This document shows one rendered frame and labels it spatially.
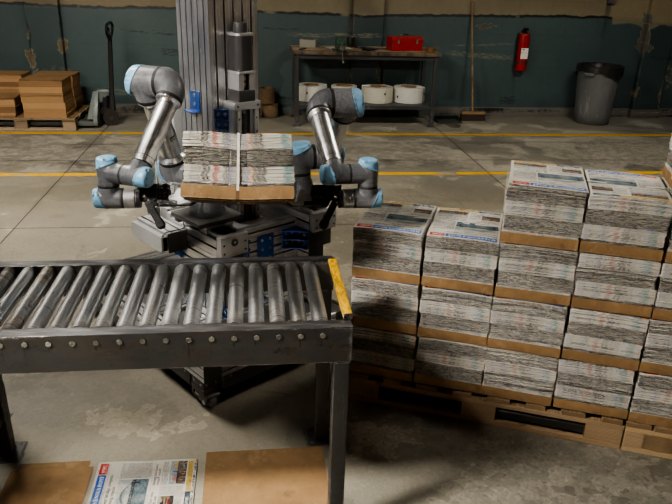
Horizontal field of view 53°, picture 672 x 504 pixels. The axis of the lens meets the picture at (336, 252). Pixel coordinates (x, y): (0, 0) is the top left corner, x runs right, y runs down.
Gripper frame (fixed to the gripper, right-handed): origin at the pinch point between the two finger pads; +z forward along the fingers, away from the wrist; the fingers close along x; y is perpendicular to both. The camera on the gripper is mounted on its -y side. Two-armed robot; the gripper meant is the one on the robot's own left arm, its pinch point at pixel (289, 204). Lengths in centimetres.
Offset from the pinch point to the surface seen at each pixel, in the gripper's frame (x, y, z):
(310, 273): 20.0, -24.8, -5.8
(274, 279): 24.0, -26.3, 6.8
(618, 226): 24, -10, -118
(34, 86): -543, 157, 250
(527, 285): 4, -32, -92
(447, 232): -7, -11, -63
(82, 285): 23, -27, 70
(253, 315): 48, -36, 14
